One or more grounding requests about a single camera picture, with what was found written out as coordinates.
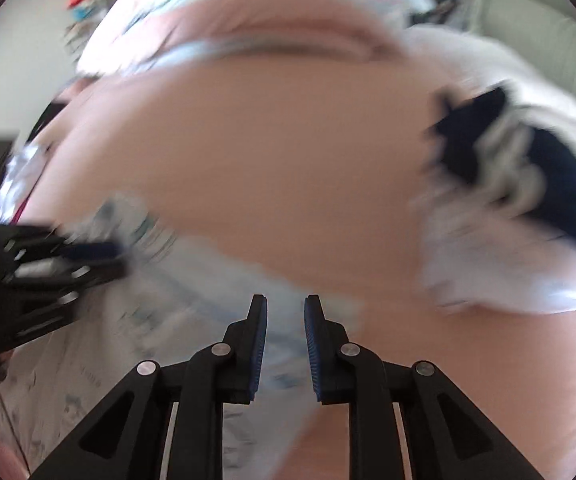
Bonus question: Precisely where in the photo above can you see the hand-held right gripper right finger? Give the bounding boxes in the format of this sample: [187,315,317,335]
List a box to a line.
[304,294,546,480]

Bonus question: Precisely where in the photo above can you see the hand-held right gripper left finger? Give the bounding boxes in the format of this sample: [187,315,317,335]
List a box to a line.
[28,294,269,480]

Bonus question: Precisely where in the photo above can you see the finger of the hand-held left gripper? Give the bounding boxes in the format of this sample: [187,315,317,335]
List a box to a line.
[5,260,130,293]
[5,225,125,263]

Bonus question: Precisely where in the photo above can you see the light blue printed pants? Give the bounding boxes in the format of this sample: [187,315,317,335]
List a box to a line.
[0,195,369,480]

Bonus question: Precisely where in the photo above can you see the white and grey clothes pile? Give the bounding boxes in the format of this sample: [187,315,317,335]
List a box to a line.
[0,140,51,226]

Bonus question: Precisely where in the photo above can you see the white folded clothes stack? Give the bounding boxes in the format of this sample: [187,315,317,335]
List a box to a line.
[410,180,576,317]

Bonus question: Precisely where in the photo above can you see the black bag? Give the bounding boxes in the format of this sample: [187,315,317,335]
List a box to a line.
[30,100,71,138]

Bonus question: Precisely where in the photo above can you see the pink bed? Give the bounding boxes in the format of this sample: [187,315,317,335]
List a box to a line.
[33,65,576,480]

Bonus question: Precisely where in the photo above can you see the white shelf rack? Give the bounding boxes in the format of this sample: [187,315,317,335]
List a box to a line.
[62,10,110,63]

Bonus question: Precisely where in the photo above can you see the navy striped folded garment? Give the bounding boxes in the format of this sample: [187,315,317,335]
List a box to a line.
[424,85,576,263]

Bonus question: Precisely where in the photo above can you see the pink checked folded duvet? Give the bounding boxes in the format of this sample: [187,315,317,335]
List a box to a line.
[75,0,434,78]

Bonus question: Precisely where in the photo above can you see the pale pink pillow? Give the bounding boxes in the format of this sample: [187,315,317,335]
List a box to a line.
[403,25,576,128]

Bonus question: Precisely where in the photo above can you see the thin black cable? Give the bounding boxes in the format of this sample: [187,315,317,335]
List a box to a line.
[0,377,34,476]

